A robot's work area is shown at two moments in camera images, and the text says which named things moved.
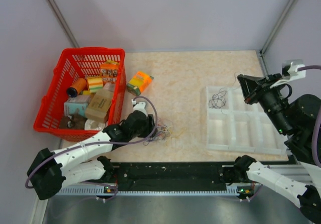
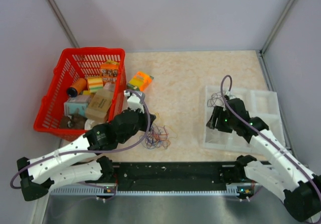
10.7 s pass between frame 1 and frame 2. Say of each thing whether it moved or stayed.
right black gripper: moved
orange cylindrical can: stayed
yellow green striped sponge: stayed
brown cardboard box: stayed
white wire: moved
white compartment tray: stayed
